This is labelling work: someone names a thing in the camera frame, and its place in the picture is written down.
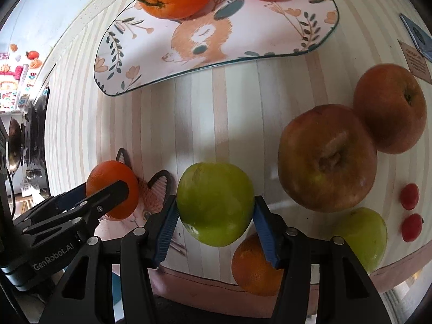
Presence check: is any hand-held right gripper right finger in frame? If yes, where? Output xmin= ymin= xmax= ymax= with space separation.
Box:
xmin=253 ymin=195 xmax=394 ymax=324

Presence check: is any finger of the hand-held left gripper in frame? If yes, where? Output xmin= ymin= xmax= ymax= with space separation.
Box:
xmin=22 ymin=180 xmax=131 ymax=244
xmin=13 ymin=185 xmax=89 ymax=225

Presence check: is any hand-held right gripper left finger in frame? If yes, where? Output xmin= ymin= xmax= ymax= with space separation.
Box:
xmin=39 ymin=195 xmax=180 ymax=324

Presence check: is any green apple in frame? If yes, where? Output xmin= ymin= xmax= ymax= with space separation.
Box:
xmin=176 ymin=162 xmax=255 ymax=248
xmin=332 ymin=207 xmax=388 ymax=275

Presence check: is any red apple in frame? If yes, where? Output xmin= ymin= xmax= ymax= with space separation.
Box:
xmin=353 ymin=63 xmax=427 ymax=155
xmin=278 ymin=104 xmax=378 ymax=212

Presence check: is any cherry tomato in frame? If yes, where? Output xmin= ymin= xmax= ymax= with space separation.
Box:
xmin=400 ymin=183 xmax=420 ymax=210
xmin=401 ymin=213 xmax=423 ymax=242

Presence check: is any floral printed plate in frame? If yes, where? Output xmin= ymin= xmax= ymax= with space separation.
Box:
xmin=94 ymin=0 xmax=339 ymax=98

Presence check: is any black gas stove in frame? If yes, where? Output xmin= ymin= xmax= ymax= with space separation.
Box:
xmin=20 ymin=86 xmax=51 ymax=183

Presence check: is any black frying pan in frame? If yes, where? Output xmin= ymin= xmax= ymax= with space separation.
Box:
xmin=7 ymin=118 xmax=24 ymax=173

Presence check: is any brown label card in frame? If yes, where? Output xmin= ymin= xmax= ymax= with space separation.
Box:
xmin=397 ymin=40 xmax=432 ymax=83

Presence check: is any blue smartphone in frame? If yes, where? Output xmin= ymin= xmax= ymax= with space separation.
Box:
xmin=399 ymin=13 xmax=432 ymax=62

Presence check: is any colourful wall sticker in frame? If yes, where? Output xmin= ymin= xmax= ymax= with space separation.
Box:
xmin=0 ymin=43 xmax=44 ymax=112

